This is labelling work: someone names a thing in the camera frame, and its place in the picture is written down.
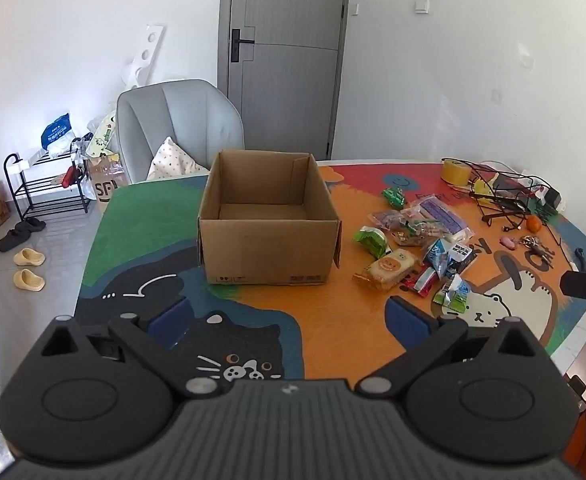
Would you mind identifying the bunch of keys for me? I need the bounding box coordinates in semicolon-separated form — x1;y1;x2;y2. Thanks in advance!
519;235;556;267

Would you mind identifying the light blue white snack packet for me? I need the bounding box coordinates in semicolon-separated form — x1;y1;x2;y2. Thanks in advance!
423;237;451;278

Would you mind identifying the small green snack packet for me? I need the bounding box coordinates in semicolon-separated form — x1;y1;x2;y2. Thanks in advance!
382;186;408;208

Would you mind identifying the clear packet of brown crackers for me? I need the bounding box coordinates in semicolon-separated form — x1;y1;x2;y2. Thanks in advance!
390;220;446;248

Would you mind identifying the purple snack packet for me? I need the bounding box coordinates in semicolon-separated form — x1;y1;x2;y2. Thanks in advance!
413;196;466;233

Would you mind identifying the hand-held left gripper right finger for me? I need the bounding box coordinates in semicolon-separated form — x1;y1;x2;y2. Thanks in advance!
355;296;546;401

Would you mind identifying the white foam board with holes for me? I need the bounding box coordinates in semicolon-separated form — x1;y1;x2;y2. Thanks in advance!
120;24;165;93

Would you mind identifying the dark blue white snack packet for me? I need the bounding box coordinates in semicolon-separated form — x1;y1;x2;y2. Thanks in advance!
445;242;478;276

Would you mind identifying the green silver snack packet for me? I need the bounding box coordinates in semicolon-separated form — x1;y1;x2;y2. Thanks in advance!
432;275;471;311

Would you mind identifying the black metal shoe rack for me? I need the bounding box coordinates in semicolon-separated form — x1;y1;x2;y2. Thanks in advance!
3;152;91;221

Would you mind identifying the grey door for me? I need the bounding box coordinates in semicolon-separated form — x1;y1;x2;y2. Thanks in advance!
218;0;352;161

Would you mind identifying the blue white plastic bag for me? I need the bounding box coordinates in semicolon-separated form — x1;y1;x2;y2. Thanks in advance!
40;112;76;151

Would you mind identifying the brown cardboard box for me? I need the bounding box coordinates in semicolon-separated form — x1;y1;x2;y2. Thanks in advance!
196;149;343;286

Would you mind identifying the brown printed paper bag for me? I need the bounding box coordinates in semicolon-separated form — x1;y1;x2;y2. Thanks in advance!
87;152;126;216

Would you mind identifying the red snack packet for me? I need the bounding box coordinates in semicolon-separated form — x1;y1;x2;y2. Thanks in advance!
399;266;439;297

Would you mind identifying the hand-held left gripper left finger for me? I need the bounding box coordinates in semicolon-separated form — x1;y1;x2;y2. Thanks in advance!
38;297;224;401

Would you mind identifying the colourful cartoon table mat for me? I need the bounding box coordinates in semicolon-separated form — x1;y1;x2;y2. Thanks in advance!
76;160;586;381

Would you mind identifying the white dotted pillow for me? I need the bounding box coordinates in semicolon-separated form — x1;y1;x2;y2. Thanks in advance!
146;136;210;181

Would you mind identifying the yellow slipper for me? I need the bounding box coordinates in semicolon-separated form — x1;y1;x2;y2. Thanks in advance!
13;247;46;267
13;268;45;290

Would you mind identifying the grey upholstered chair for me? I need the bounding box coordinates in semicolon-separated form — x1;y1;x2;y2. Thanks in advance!
116;79;245;186

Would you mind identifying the yellow tape roll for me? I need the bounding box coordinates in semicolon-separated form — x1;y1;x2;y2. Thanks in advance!
441;158;471;186

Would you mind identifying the round green snack packet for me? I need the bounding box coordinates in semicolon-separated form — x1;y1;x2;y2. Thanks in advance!
353;226;393;259

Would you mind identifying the black door handle lock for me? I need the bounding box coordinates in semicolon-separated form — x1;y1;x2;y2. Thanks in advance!
229;29;255;63

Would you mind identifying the green white printed bag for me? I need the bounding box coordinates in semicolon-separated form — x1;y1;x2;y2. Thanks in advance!
86;110;119;158

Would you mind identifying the orange biscuit packet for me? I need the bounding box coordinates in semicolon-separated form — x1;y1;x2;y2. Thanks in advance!
351;249;422;291

